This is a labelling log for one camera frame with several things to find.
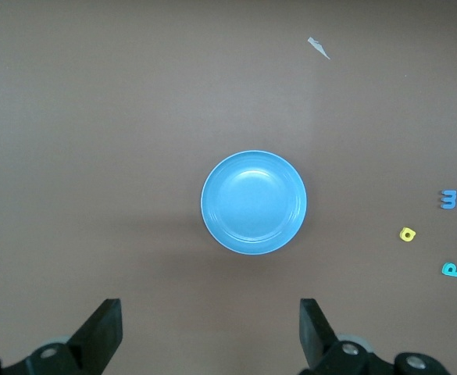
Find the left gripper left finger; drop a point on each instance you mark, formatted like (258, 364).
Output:
(95, 343)

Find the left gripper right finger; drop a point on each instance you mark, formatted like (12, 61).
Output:
(318, 343)

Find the teal letter p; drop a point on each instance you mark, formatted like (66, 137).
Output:
(444, 269)

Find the blue letter m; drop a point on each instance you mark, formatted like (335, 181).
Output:
(454, 200)

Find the blue plate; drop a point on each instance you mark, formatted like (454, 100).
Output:
(253, 203)

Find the brown table cover sheet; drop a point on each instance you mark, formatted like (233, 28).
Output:
(95, 117)

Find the white paper scrap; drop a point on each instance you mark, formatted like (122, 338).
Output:
(318, 46)

